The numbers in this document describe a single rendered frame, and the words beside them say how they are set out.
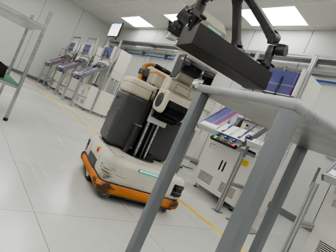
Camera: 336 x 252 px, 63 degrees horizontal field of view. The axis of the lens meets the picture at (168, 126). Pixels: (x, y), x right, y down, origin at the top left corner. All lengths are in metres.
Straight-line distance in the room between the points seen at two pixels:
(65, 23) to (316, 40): 8.13
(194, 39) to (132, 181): 0.95
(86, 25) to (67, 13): 0.76
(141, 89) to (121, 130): 0.33
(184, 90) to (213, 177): 1.61
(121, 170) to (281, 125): 1.22
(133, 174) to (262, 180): 1.19
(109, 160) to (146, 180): 0.29
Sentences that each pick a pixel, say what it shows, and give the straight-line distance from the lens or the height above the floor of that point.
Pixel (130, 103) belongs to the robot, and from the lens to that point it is 2.01.
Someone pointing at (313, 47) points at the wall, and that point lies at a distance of 5.31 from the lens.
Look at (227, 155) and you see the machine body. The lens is 3.22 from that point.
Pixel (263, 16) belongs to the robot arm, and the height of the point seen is 1.45.
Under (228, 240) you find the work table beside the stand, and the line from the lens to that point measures 0.75.
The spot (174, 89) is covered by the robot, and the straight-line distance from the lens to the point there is 1.85.
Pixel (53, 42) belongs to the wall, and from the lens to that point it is 10.70.
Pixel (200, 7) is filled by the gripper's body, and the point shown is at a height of 1.22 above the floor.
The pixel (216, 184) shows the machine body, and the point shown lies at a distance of 3.23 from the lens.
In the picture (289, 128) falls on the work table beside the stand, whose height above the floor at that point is 0.73.
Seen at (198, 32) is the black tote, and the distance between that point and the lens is 1.45.
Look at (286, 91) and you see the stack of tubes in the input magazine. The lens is 3.29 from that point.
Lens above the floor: 0.63
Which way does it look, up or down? 1 degrees down
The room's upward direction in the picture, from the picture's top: 24 degrees clockwise
